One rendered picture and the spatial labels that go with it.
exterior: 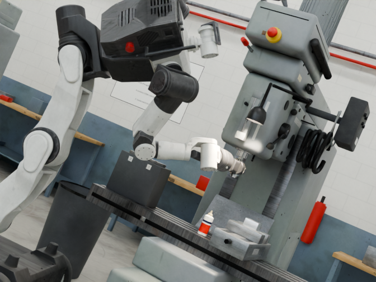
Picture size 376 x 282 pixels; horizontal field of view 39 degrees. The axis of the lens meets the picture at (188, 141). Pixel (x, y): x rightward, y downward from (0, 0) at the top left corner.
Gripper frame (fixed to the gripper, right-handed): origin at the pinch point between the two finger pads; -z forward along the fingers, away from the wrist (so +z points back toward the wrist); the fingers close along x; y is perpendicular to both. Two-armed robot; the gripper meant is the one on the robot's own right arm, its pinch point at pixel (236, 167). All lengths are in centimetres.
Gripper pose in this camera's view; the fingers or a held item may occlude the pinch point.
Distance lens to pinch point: 225.4
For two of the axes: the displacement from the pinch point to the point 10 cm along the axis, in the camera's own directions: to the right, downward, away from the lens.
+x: -7.3, -3.0, 6.1
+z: -5.5, -2.7, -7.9
